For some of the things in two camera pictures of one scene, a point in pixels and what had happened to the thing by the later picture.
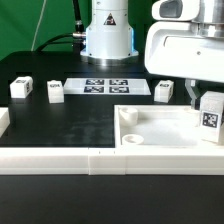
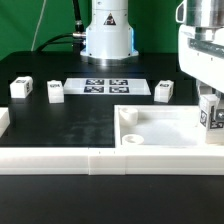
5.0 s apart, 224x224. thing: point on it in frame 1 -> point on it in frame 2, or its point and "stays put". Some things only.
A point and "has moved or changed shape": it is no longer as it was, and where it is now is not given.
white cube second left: (55, 91) stays put
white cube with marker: (211, 115) has moved or changed shape
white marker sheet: (106, 86) stays put
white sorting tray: (159, 126) stays put
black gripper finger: (195, 101) -> (203, 89)
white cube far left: (21, 87) stays put
